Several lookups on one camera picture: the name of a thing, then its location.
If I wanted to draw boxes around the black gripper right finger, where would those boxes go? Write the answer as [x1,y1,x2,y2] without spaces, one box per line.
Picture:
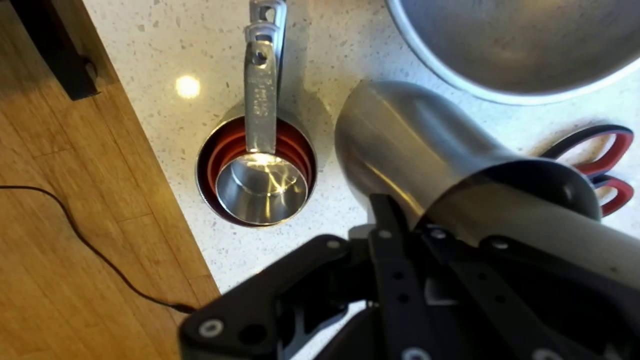
[417,223,640,360]

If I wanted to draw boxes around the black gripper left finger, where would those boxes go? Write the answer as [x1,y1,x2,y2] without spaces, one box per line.
[178,193,428,360]

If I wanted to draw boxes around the tall silver cup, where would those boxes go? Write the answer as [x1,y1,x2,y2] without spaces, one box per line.
[336,82,640,288]

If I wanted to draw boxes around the silver mixing bowl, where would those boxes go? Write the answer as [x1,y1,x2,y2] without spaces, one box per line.
[386,0,640,104]

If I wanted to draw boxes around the red handled scissors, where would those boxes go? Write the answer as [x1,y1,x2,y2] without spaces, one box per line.
[540,123,633,215]

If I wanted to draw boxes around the thin black floor cable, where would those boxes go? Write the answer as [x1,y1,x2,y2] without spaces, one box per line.
[0,184,197,315]

